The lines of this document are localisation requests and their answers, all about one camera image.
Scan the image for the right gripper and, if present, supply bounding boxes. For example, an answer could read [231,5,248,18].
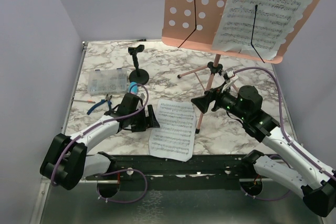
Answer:
[191,81,248,121]

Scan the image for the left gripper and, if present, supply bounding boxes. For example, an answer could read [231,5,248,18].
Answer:
[129,104,160,132]

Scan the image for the sheet music page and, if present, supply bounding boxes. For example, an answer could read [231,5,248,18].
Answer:
[212,0,313,60]
[149,99,197,162]

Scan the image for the pink perforated music stand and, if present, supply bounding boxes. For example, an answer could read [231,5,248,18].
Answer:
[160,0,333,133]

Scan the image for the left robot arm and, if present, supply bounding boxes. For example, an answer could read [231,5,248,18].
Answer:
[39,93,160,190]

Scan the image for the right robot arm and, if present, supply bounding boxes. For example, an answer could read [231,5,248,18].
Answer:
[191,86,335,217]

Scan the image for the black microphone desk stand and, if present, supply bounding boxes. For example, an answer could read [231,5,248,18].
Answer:
[128,45,149,85]

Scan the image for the clear plastic parts box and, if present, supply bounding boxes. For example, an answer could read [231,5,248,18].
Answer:
[87,68,128,95]

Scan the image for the red tipped thin rod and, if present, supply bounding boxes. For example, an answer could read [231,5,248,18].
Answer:
[73,99,96,104]

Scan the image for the blue toy recorder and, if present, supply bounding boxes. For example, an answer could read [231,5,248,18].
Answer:
[128,82,138,95]

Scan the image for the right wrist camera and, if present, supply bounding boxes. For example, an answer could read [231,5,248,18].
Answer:
[222,68,239,92]

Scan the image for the blue handled pliers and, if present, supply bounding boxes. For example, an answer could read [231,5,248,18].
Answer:
[87,94,112,115]

